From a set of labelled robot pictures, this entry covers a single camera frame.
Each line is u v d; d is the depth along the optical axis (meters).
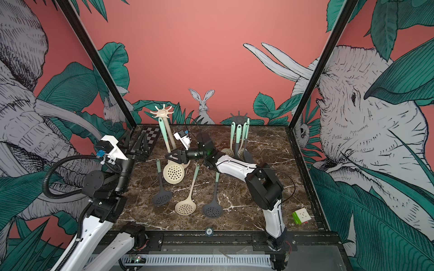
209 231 0.78
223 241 0.76
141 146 0.53
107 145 0.46
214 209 0.82
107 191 0.47
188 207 0.82
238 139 0.71
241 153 0.84
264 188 0.50
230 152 0.86
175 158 0.73
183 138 0.71
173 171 0.78
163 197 0.86
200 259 0.70
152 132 1.11
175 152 0.71
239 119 0.69
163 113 0.70
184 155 0.69
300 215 0.78
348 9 0.70
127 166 0.53
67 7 0.69
